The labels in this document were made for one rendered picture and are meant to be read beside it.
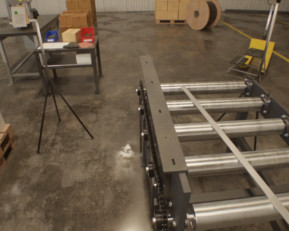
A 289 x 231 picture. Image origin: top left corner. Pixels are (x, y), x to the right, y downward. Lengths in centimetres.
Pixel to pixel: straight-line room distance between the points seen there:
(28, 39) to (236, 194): 483
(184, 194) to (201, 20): 713
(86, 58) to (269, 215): 316
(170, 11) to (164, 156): 792
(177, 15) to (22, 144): 700
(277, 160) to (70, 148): 212
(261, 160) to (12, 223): 197
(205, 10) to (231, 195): 669
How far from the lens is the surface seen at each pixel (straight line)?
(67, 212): 218
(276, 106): 190
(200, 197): 124
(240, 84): 213
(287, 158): 146
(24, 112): 365
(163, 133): 97
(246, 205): 112
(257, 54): 456
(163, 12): 858
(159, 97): 122
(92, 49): 347
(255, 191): 136
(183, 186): 79
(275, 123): 170
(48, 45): 383
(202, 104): 172
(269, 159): 140
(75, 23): 675
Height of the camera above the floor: 177
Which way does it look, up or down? 34 degrees down
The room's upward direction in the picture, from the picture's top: straight up
